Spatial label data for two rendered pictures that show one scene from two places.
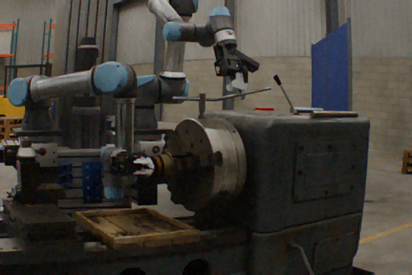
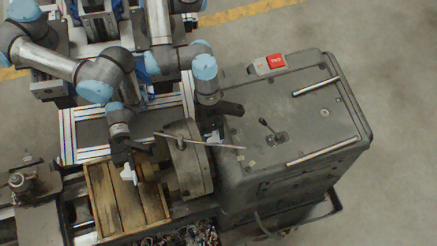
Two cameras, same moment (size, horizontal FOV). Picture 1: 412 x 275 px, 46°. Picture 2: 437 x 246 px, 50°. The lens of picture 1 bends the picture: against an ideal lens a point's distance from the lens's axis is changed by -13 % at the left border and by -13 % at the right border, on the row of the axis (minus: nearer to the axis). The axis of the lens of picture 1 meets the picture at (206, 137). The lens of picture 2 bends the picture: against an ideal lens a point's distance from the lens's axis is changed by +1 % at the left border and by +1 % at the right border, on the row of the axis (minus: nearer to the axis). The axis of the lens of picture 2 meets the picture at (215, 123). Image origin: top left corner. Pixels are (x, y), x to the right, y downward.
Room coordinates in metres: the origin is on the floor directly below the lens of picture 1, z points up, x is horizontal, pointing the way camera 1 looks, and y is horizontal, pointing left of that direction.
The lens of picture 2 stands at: (1.25, -0.24, 2.84)
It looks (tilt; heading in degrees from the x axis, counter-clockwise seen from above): 65 degrees down; 12
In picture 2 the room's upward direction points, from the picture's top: 3 degrees clockwise
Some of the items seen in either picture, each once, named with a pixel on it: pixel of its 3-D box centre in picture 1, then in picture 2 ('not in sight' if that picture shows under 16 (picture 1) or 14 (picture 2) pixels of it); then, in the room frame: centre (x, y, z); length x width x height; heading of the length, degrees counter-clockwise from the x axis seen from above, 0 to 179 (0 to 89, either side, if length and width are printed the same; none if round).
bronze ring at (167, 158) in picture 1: (162, 167); (147, 169); (1.77, 0.14, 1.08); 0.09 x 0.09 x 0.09; 33
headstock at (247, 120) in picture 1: (285, 163); (275, 130); (2.09, -0.31, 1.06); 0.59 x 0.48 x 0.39; 123
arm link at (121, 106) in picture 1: (124, 126); (127, 78); (2.08, 0.32, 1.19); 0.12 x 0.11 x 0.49; 80
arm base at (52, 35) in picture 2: (37, 118); (37, 35); (2.16, 0.73, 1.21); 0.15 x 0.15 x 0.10
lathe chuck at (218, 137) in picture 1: (200, 165); (182, 159); (1.85, 0.02, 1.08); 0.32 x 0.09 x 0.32; 33
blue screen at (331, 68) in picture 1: (327, 104); not in sight; (8.39, -1.92, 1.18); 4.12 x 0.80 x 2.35; 176
